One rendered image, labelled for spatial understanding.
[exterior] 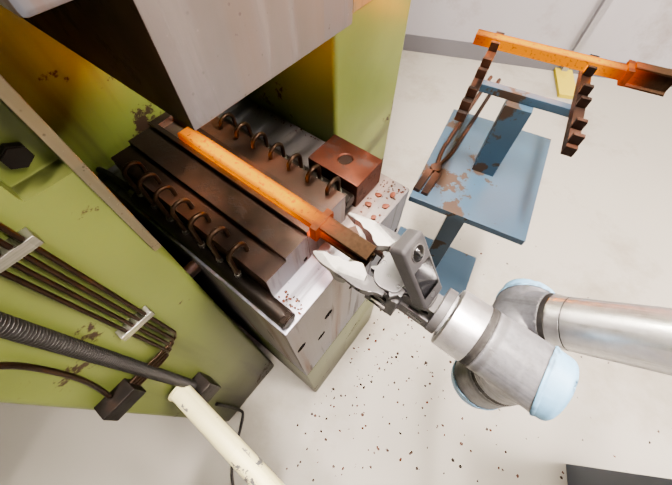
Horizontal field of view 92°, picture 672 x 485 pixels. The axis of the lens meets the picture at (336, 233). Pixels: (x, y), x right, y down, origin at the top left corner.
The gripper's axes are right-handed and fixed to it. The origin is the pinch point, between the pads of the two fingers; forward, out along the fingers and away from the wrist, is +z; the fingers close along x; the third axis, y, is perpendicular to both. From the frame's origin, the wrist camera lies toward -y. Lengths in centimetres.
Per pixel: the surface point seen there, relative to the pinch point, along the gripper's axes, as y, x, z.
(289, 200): -0.8, -0.1, 9.7
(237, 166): -0.8, -0.2, 22.1
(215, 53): -31.3, -8.7, 3.7
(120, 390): 17.8, -39.3, 16.4
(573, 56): -3, 67, -14
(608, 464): 100, 31, -101
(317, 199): 0.8, 3.8, 7.0
